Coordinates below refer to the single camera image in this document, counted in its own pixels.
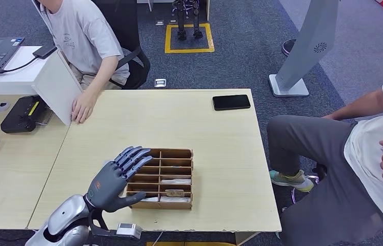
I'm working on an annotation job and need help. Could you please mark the white table frame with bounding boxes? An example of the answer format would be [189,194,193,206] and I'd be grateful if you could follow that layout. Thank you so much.
[136,0,211,21]

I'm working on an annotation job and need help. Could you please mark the white divider panel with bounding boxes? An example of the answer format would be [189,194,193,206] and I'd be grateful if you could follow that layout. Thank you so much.
[31,50,84,127]

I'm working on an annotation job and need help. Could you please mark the grey standing kiosk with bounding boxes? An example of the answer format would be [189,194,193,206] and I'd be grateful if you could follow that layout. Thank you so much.
[268,0,341,98]

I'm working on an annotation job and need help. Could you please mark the black robot leg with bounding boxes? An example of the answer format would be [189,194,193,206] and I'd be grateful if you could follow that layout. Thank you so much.
[191,0,204,39]
[172,0,189,42]

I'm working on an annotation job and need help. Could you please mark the black power adapter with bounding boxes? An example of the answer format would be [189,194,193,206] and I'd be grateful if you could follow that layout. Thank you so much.
[32,44,58,60]

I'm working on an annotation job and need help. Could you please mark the wooden slotted card organizer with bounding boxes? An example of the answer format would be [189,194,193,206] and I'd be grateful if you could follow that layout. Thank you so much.
[125,148,194,211]

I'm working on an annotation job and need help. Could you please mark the black round base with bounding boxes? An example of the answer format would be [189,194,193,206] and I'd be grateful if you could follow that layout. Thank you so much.
[281,38,299,57]

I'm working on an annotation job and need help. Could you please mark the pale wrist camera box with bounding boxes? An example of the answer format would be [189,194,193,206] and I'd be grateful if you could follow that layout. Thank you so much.
[87,207,144,241]

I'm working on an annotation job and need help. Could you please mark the black office chair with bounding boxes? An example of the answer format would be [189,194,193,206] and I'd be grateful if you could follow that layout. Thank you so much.
[91,0,151,91]

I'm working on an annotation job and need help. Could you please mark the black chair base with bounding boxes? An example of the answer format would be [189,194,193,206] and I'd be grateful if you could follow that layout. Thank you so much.
[313,163,329,182]

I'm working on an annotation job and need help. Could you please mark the black device with yellow label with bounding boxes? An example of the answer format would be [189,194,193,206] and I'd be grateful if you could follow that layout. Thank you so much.
[0,95,50,134]

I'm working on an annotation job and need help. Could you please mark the white side desk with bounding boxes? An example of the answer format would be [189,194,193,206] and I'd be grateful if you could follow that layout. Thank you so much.
[0,46,58,96]

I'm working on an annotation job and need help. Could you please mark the black smartphone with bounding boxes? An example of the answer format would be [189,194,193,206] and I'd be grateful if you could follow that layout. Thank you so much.
[212,94,251,111]

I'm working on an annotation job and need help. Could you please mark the person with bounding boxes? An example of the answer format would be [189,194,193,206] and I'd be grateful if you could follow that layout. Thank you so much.
[266,68,383,246]
[31,0,131,125]

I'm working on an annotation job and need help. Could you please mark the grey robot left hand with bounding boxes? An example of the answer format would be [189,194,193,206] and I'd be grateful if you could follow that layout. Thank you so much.
[86,146,153,214]

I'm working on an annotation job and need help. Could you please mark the teal and yellow shoe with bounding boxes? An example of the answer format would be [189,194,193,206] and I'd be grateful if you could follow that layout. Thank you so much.
[269,170,315,194]

